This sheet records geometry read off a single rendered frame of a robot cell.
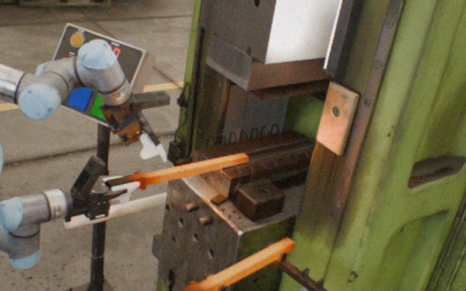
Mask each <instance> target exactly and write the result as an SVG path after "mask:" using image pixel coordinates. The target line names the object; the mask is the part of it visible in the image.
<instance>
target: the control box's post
mask: <svg viewBox="0 0 466 291"><path fill-rule="evenodd" d="M97 138H98V144H97V157H99V158H101V159H102V160H103V161H104V163H105V166H106V167H105V168H104V170H103V171H102V173H101V174H100V176H108V160H109V146H110V140H111V129H110V128H109V127H108V126H105V125H102V124H100V123H98V137H97ZM103 240H104V221H102V222H98V223H95V224H94V225H93V242H92V254H93V255H94V257H97V256H100V255H102V254H103ZM101 268H102V257H101V258H98V259H93V257H92V258H91V275H90V277H91V285H92V291H95V287H96V286H99V291H100V282H101Z"/></svg>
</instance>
